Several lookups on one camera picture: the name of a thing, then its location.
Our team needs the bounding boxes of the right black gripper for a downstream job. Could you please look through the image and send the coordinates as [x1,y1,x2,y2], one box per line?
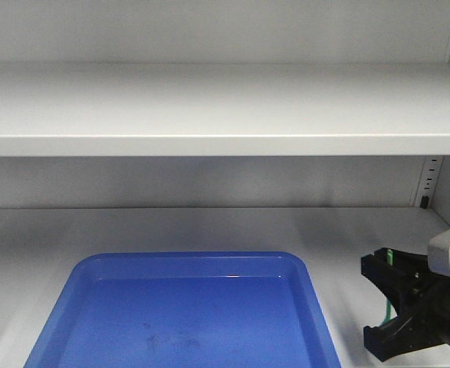
[360,248,450,361]

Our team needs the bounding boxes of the green plastic spoon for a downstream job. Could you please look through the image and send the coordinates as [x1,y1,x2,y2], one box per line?
[379,248,395,327]

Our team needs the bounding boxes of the blue plastic tray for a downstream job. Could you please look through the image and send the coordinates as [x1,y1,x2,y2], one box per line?
[26,251,340,367]

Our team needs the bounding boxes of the grey upper shelf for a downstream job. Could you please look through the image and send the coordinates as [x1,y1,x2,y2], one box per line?
[0,63,450,157]

